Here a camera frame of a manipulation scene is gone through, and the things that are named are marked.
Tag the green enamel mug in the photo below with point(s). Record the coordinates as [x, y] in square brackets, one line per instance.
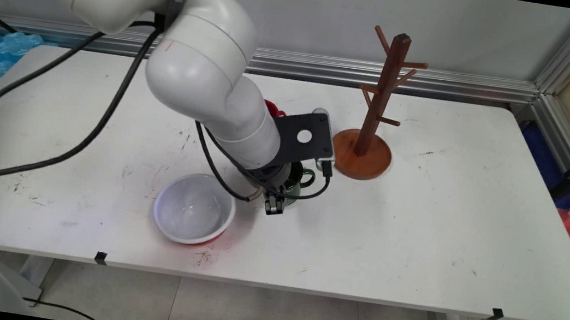
[294, 183]

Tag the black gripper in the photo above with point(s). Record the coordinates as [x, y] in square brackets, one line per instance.
[271, 180]

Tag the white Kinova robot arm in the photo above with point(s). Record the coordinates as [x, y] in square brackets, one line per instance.
[198, 66]

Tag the red enamel mug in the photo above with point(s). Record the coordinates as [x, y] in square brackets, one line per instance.
[274, 109]

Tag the horizontal aluminium frame rail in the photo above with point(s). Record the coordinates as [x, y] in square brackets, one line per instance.
[465, 87]

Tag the white bowl red outside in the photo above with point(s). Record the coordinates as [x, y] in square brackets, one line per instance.
[193, 208]

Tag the brown wooden mug tree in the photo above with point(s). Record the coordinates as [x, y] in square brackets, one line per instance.
[362, 162]

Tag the blue box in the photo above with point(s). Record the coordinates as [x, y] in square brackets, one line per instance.
[539, 155]

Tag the black tape clip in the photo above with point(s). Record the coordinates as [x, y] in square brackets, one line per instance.
[101, 257]
[497, 314]

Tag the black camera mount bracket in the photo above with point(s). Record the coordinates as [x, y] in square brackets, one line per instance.
[314, 150]

